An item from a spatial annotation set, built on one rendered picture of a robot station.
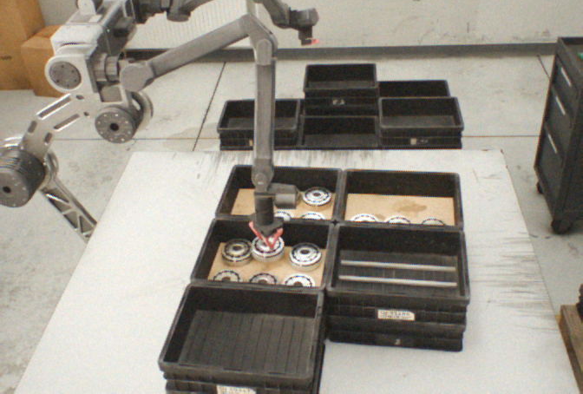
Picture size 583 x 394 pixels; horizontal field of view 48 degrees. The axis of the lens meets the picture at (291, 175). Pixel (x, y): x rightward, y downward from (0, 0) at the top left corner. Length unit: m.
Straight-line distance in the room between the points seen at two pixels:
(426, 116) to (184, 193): 1.42
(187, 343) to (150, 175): 1.07
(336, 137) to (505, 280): 1.54
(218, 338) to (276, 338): 0.16
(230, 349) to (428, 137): 1.72
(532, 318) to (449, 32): 3.33
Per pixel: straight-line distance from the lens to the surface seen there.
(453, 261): 2.13
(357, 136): 3.53
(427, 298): 1.87
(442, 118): 3.50
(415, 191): 2.36
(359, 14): 5.09
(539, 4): 5.24
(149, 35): 5.26
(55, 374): 2.16
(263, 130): 1.89
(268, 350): 1.88
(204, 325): 1.97
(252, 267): 2.11
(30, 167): 2.64
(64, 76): 2.01
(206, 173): 2.78
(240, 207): 2.35
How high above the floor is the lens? 2.27
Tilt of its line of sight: 36 degrees down
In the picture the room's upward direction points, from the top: 4 degrees counter-clockwise
